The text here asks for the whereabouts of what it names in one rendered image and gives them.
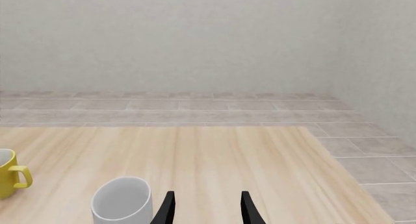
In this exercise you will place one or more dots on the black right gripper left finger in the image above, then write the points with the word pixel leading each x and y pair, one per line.
pixel 166 212

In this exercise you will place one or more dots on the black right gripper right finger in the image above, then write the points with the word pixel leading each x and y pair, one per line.
pixel 251 213

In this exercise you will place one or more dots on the white mug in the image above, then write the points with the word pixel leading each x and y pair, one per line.
pixel 128 204

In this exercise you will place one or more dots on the yellow mug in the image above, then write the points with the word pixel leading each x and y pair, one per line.
pixel 7 175

